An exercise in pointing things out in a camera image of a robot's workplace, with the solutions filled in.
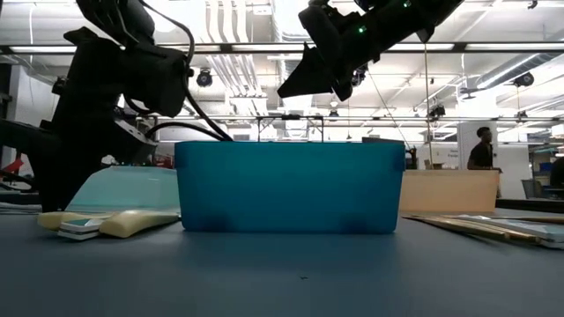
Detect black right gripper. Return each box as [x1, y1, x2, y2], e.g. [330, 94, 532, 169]
[277, 4, 424, 103]

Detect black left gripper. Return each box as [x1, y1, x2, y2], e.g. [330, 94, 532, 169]
[0, 94, 159, 212]

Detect teal plastic bin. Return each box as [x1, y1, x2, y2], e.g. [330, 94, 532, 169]
[65, 166, 182, 216]

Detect blue plastic bin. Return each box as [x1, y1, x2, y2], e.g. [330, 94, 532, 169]
[174, 140, 406, 234]

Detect orange plastic bin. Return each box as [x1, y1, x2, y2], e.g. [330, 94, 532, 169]
[399, 169, 501, 215]

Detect person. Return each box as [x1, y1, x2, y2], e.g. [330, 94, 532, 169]
[548, 156, 564, 190]
[466, 126, 503, 199]

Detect black background rig frame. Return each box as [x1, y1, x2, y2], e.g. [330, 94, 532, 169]
[145, 113, 564, 146]

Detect black overhead frame bar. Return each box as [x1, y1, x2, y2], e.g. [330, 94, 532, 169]
[0, 42, 564, 55]

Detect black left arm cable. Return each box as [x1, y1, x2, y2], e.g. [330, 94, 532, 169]
[122, 0, 234, 143]

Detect thin hanging cable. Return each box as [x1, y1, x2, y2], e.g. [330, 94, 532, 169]
[422, 41, 434, 168]

